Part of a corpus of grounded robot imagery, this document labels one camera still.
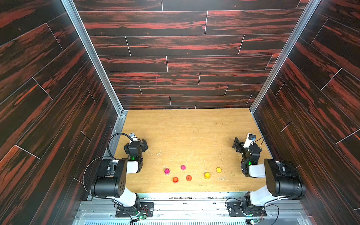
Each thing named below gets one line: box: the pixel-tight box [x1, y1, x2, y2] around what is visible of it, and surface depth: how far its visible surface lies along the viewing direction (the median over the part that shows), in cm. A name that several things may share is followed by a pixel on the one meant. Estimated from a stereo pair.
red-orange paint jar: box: [172, 176, 179, 185], surface depth 84 cm
